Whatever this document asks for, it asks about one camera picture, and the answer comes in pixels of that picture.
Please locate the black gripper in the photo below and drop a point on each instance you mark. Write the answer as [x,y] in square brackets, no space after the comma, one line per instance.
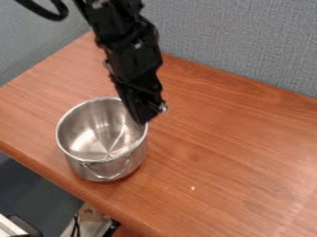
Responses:
[133,61]

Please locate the stainless steel pot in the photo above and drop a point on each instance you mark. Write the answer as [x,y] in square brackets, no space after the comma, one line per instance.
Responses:
[102,140]

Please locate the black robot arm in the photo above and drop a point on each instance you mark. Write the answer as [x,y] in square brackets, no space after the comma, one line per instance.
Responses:
[114,15]

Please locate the white object bottom left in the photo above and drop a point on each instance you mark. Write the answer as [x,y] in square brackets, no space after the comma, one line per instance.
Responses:
[16,227]

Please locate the table leg bracket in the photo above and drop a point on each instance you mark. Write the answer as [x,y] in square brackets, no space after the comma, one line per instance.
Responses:
[90,223]

